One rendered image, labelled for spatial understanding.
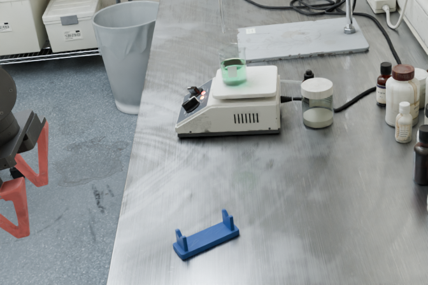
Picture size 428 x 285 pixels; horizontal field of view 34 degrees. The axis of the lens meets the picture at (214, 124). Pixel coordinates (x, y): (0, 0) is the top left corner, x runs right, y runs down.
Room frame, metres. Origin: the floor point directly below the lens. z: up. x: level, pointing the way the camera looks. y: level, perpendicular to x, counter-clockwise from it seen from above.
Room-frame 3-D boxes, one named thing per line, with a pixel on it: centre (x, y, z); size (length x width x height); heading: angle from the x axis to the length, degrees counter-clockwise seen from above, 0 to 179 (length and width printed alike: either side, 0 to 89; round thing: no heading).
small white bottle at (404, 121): (1.04, -0.33, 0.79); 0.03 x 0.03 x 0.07
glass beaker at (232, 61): (1.18, -0.05, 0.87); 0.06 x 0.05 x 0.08; 20
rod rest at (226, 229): (0.83, 0.03, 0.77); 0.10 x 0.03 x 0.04; 116
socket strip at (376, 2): (1.85, -0.48, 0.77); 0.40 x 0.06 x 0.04; 177
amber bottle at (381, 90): (1.19, -0.34, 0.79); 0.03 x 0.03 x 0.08
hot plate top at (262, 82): (1.18, -0.07, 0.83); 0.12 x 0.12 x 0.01; 81
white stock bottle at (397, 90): (1.11, -0.35, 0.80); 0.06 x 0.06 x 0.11
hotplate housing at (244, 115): (1.19, -0.04, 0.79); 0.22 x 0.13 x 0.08; 81
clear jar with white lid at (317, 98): (1.14, -0.20, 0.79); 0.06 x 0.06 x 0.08
